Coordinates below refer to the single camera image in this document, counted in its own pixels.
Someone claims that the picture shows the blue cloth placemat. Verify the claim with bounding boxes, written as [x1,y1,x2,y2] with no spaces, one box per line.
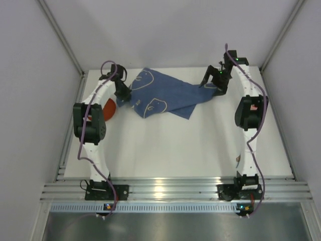
[116,68,218,119]

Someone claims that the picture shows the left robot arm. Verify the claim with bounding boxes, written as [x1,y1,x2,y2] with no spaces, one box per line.
[73,60,131,183]

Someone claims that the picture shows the red plate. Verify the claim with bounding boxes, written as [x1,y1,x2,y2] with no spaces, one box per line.
[103,98,117,122]

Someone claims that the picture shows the left frame post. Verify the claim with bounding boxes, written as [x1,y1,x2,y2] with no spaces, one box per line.
[36,0,85,77]

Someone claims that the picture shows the frame post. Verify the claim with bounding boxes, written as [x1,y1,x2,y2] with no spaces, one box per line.
[259,0,306,74]
[36,0,85,77]

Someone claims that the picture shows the right frame post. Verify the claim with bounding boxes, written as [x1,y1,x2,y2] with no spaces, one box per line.
[259,0,306,74]

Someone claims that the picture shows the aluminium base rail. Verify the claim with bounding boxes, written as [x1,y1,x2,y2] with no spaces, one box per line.
[40,177,312,202]

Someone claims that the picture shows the perforated cable duct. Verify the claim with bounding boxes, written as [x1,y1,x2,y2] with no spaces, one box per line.
[50,202,253,213]

